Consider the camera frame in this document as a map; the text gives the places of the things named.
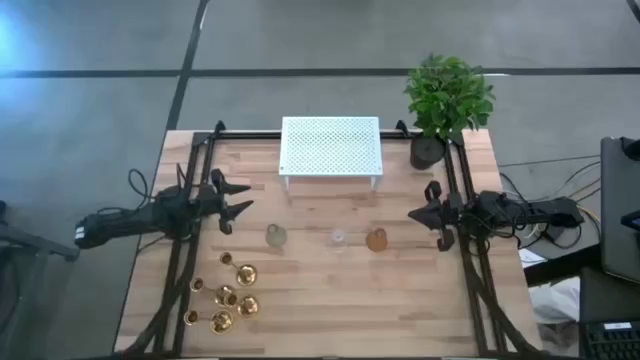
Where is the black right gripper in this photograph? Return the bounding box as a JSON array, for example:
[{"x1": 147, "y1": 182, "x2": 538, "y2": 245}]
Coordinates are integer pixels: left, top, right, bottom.
[{"x1": 407, "y1": 179, "x2": 469, "y2": 252}]

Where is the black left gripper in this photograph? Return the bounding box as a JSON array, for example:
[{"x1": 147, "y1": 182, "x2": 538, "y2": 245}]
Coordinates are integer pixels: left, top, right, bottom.
[{"x1": 198, "y1": 168, "x2": 255, "y2": 236}]

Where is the green ribbed glass candle holder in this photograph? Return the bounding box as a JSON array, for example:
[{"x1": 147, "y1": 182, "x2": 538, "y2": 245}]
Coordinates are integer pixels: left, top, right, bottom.
[{"x1": 264, "y1": 223, "x2": 289, "y2": 249}]

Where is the amber ribbed glass candle holder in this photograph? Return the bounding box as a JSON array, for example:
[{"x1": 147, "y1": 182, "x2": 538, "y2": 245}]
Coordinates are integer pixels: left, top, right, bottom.
[{"x1": 365, "y1": 227, "x2": 389, "y2": 254}]

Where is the tall gold candlestick holder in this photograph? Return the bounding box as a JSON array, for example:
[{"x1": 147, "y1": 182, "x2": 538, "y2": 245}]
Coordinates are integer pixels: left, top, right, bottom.
[
  {"x1": 189, "y1": 277, "x2": 236, "y2": 307},
  {"x1": 219, "y1": 251, "x2": 259, "y2": 287},
  {"x1": 183, "y1": 308, "x2": 235, "y2": 335}
]

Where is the clear ribbed glass candle holder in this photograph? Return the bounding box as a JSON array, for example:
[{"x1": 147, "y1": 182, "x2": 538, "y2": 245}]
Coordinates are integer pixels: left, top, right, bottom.
[{"x1": 327, "y1": 227, "x2": 350, "y2": 254}]

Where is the short gold candlestick holder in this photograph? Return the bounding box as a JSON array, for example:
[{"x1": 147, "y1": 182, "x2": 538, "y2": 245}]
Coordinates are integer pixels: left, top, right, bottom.
[{"x1": 224, "y1": 292, "x2": 261, "y2": 319}]

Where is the white paper sheet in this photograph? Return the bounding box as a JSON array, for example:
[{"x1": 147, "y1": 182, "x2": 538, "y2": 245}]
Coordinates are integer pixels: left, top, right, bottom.
[{"x1": 518, "y1": 247, "x2": 549, "y2": 270}]

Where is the white perforated metal shelf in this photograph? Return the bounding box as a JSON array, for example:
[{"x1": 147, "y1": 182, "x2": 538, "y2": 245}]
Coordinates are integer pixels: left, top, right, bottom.
[{"x1": 278, "y1": 116, "x2": 385, "y2": 192}]

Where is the green plant in black pot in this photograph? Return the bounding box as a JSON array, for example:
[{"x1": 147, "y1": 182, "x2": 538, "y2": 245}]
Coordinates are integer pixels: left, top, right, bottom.
[{"x1": 402, "y1": 53, "x2": 497, "y2": 171}]

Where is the white crumpled cloth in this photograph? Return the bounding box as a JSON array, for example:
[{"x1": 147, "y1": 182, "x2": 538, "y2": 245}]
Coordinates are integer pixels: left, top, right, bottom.
[{"x1": 528, "y1": 276, "x2": 582, "y2": 326}]

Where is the dark grey laptop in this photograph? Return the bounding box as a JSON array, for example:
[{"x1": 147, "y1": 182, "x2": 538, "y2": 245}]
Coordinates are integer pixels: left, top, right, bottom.
[{"x1": 599, "y1": 135, "x2": 640, "y2": 285}]

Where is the dark grey box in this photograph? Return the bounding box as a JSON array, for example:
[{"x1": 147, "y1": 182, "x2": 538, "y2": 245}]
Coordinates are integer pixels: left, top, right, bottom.
[{"x1": 579, "y1": 267, "x2": 640, "y2": 325}]

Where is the black metal stand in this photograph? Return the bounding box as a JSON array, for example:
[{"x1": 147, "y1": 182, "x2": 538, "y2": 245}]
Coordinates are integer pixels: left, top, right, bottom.
[{"x1": 0, "y1": 199, "x2": 81, "y2": 360}]

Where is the black round object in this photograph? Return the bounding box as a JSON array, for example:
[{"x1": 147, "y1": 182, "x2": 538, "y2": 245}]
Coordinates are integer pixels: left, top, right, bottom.
[{"x1": 619, "y1": 135, "x2": 640, "y2": 162}]

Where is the black keyboard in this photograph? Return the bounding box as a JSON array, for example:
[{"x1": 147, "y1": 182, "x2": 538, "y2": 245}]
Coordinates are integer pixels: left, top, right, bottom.
[{"x1": 579, "y1": 319, "x2": 640, "y2": 360}]

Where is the black metal table frame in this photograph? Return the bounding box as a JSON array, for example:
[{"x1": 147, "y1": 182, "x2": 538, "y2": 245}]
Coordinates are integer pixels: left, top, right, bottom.
[{"x1": 115, "y1": 119, "x2": 551, "y2": 360}]

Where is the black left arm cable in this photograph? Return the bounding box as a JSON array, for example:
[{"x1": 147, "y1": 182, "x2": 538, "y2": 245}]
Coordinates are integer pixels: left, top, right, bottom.
[{"x1": 97, "y1": 168, "x2": 151, "y2": 216}]

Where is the grey floor cable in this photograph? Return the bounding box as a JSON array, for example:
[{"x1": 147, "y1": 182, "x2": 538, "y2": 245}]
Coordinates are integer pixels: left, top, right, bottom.
[{"x1": 498, "y1": 154, "x2": 601, "y2": 169}]

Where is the yellow cable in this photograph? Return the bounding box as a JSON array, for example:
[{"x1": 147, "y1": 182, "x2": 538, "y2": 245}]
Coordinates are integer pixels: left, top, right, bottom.
[{"x1": 574, "y1": 184, "x2": 602, "y2": 226}]

